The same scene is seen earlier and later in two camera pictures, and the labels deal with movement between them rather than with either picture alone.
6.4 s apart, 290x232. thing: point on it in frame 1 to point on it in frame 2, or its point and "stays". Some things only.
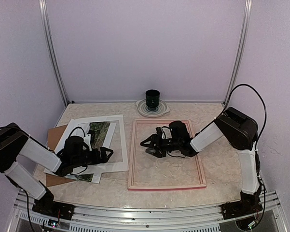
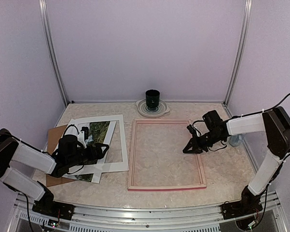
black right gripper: x=154 y=137 to x=197 y=147
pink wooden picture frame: x=131 y=188 stays
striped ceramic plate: x=146 y=111 stays
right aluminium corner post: x=243 y=47 stays
